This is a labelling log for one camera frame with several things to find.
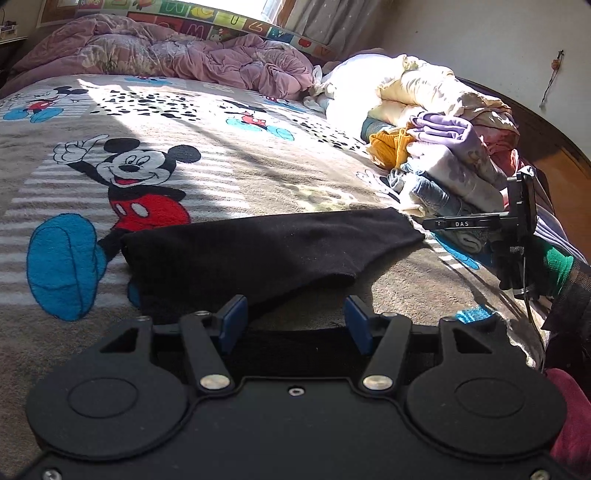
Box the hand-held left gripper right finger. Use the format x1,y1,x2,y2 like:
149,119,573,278
344,295,497,395

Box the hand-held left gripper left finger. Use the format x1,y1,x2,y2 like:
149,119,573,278
99,295,250,395

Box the black garment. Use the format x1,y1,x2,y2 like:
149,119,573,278
120,207,426,379

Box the lilac cloth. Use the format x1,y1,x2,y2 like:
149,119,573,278
536,208,583,259

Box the folded blue jeans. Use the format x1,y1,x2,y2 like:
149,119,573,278
388,168,462,213

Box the pale rolled cloth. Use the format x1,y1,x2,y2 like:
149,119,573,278
443,228,495,254

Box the pale floral folded garment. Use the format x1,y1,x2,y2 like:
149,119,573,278
406,138,509,213

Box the wooden headboard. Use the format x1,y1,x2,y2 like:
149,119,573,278
457,76,591,217

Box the salmon pink blanket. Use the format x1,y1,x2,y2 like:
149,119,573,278
471,111,522,185

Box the mustard yellow garment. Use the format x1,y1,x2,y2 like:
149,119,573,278
367,128,416,169

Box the cartoon mouse printed blanket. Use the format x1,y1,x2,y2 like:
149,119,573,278
0,74,550,472

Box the white crumpled cloth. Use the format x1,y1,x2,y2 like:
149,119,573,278
302,65,338,112

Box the maroon cloth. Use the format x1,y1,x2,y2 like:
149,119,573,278
545,367,591,476

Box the grey patterned curtain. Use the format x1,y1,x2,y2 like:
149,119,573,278
268,0,407,51

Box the pink quilt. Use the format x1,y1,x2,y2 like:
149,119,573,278
0,14,319,100

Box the dark bedside table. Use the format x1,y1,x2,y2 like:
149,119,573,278
0,18,28,70

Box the black cable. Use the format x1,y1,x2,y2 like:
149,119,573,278
522,258,543,370

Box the hanging wall cord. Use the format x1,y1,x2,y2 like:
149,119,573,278
538,48,566,112

